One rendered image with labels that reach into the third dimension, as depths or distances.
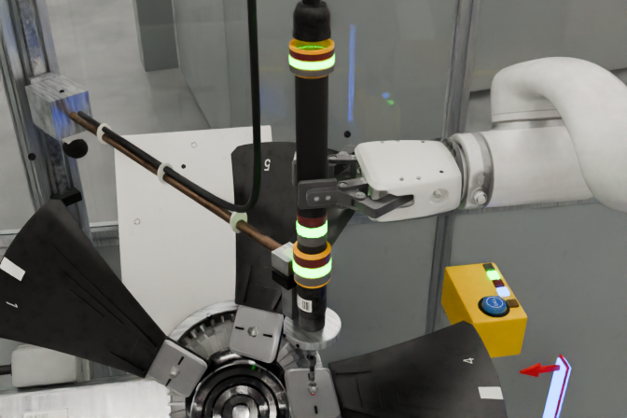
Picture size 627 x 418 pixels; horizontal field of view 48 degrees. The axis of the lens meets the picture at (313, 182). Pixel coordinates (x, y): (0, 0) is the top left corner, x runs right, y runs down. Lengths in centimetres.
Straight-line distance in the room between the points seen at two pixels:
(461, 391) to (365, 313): 87
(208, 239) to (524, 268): 99
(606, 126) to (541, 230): 119
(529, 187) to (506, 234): 104
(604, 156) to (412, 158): 20
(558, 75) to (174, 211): 68
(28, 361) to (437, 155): 66
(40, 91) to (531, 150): 81
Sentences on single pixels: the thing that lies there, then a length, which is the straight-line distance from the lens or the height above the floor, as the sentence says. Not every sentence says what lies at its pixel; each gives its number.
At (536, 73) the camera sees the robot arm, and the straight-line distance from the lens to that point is 75.
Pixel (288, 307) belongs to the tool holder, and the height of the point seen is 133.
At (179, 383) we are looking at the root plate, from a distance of 97.
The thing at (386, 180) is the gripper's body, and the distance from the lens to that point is 73.
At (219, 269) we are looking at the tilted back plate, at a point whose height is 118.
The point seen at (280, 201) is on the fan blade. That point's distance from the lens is 95.
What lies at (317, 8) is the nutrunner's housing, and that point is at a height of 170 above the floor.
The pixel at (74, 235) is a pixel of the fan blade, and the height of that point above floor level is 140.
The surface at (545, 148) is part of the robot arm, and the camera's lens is 79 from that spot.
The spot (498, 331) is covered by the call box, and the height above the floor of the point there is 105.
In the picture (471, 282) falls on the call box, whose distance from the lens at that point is 134.
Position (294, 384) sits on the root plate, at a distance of 97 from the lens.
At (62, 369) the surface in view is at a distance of 111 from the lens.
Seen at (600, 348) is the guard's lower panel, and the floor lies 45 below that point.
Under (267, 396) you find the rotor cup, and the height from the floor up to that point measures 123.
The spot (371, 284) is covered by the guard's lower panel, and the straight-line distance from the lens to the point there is 179.
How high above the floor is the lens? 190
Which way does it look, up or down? 31 degrees down
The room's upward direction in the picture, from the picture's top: straight up
